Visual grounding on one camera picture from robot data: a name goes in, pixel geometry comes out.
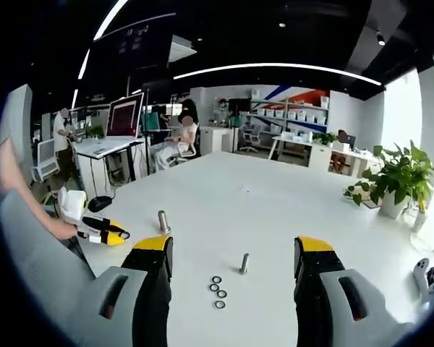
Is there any small potted plant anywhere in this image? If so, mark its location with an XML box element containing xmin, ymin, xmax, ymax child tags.
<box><xmin>312</xmin><ymin>132</ymin><xmax>339</xmax><ymax>145</ymax></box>

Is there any ceiling air conditioner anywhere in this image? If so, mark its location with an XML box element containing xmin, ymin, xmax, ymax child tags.
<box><xmin>168</xmin><ymin>35</ymin><xmax>198</xmax><ymax>63</ymax></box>

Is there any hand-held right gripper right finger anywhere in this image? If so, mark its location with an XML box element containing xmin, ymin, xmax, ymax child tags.
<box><xmin>294</xmin><ymin>235</ymin><xmax>417</xmax><ymax>347</ymax></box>

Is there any grey mesh office chair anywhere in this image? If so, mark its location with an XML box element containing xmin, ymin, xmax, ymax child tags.
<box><xmin>0</xmin><ymin>191</ymin><xmax>97</xmax><ymax>340</ymax></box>

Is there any large potted green plant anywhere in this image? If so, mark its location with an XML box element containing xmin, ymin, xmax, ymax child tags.
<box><xmin>343</xmin><ymin>140</ymin><xmax>434</xmax><ymax>220</ymax></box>

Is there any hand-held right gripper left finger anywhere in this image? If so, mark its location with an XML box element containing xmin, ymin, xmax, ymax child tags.
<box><xmin>67</xmin><ymin>234</ymin><xmax>174</xmax><ymax>347</ymax></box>

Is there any person's left hand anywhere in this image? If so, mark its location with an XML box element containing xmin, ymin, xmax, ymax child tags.
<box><xmin>47</xmin><ymin>218</ymin><xmax>80</xmax><ymax>242</ymax></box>

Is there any curved ceiling light strip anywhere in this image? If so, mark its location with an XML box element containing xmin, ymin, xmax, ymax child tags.
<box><xmin>173</xmin><ymin>63</ymin><xmax>383</xmax><ymax>87</ymax></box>

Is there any white office chair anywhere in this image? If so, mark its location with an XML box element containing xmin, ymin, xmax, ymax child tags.
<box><xmin>31</xmin><ymin>139</ymin><xmax>61</xmax><ymax>182</ymax></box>

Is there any long white desk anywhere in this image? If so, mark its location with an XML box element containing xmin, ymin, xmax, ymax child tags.
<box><xmin>271</xmin><ymin>132</ymin><xmax>384</xmax><ymax>178</ymax></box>

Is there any large steel threaded stud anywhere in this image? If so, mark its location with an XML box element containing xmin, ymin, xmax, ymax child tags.
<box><xmin>157</xmin><ymin>210</ymin><xmax>171</xmax><ymax>234</ymax></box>

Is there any white laptop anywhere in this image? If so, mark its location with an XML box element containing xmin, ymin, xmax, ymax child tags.
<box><xmin>77</xmin><ymin>92</ymin><xmax>145</xmax><ymax>159</ymax></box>

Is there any white cabinet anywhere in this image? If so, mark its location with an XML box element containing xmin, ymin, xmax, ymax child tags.
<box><xmin>202</xmin><ymin>126</ymin><xmax>236</xmax><ymax>155</ymax></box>

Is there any black rounded device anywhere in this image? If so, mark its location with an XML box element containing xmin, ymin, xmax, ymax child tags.
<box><xmin>88</xmin><ymin>196</ymin><xmax>113</xmax><ymax>213</ymax></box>

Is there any teal board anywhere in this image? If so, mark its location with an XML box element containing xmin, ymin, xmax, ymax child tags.
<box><xmin>142</xmin><ymin>111</ymin><xmax>162</xmax><ymax>133</ymax></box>

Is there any black monitor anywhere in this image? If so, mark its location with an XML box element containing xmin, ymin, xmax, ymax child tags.
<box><xmin>229</xmin><ymin>98</ymin><xmax>252</xmax><ymax>113</ymax></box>

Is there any white swivel chair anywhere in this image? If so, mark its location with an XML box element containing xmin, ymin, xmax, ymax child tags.
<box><xmin>166</xmin><ymin>140</ymin><xmax>200</xmax><ymax>168</ymax></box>

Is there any dark hanging ceiling screen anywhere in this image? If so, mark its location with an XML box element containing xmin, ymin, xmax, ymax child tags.
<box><xmin>90</xmin><ymin>12</ymin><xmax>178</xmax><ymax>73</ymax></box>

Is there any grey background office chair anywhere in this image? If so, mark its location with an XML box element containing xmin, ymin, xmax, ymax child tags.
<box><xmin>240</xmin><ymin>126</ymin><xmax>262</xmax><ymax>153</ymax></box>

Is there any straight ceiling light strip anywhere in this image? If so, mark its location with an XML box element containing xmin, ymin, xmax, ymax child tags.
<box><xmin>72</xmin><ymin>0</ymin><xmax>129</xmax><ymax>109</ymax></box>

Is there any shelf with white bins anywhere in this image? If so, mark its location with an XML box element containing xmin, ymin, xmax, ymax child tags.
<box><xmin>249</xmin><ymin>88</ymin><xmax>330</xmax><ymax>134</ymax></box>

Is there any small white standing desk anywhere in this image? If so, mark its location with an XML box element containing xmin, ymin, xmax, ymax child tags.
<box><xmin>75</xmin><ymin>142</ymin><xmax>148</xmax><ymax>196</ymax></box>

